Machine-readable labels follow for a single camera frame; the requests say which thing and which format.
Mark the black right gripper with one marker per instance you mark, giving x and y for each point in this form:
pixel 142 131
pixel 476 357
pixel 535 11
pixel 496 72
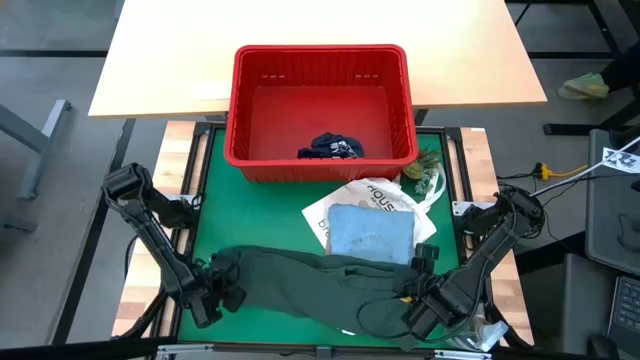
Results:
pixel 445 300

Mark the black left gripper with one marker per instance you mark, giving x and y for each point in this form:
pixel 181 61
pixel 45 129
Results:
pixel 215 295

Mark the dark green garment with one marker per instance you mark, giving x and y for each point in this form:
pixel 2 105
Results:
pixel 310 285

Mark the light blue jeans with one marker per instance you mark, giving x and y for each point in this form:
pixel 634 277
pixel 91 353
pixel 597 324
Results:
pixel 370 232

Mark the navy blue garment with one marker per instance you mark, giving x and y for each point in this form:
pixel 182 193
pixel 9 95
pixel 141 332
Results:
pixel 330 146

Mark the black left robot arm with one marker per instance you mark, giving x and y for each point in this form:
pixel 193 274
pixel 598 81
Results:
pixel 150 235

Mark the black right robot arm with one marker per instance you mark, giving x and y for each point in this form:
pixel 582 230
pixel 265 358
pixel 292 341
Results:
pixel 500 235

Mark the red plastic laundry bin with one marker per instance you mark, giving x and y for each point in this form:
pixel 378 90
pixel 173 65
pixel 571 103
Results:
pixel 320 115

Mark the clear spray bottle white nozzle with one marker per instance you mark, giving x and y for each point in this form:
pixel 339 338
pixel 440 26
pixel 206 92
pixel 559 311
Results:
pixel 490 335

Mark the silver aluminium bar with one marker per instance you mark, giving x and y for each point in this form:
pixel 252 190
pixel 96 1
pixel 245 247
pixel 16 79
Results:
pixel 185 350
pixel 462 355

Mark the green table mat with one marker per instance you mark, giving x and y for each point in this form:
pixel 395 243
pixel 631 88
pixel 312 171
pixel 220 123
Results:
pixel 250 215

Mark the white printed tote bag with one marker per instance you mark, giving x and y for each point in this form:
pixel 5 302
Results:
pixel 380 195

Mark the green succulent plant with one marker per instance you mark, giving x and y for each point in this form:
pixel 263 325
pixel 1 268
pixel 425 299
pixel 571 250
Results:
pixel 422 167

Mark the grey side desk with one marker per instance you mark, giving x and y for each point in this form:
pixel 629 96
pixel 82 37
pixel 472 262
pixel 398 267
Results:
pixel 582 300

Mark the black computer mouse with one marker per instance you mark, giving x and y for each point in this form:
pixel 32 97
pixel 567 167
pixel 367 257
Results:
pixel 602 347

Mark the black keyboard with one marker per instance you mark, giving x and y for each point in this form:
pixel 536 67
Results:
pixel 627 305

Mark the grey chair seat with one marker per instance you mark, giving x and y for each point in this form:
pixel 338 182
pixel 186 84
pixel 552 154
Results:
pixel 610 210

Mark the white label sticker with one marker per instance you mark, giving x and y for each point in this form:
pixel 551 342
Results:
pixel 210 91

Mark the black white patterned card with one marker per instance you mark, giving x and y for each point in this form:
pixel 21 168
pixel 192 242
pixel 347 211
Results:
pixel 620 160

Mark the grey metal table leg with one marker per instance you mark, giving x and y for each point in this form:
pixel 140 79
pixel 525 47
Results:
pixel 35 140

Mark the light wood desk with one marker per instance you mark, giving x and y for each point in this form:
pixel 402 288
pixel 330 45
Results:
pixel 450 50

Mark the person's foot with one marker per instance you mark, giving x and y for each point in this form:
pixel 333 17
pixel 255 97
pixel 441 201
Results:
pixel 582 86

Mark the person's leg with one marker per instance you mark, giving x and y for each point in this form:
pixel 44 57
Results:
pixel 622 70

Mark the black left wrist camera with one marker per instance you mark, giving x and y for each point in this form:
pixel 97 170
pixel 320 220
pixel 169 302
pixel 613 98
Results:
pixel 226 265

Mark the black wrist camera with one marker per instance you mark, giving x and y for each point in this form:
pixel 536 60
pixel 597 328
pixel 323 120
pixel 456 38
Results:
pixel 407 282
pixel 226 265

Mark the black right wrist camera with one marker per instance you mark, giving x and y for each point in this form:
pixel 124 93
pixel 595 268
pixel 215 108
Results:
pixel 407 282

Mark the black metal table frame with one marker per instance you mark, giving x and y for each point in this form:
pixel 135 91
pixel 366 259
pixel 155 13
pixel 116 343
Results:
pixel 176 320

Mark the small black camera box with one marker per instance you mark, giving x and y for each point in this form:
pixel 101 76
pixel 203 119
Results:
pixel 324 353

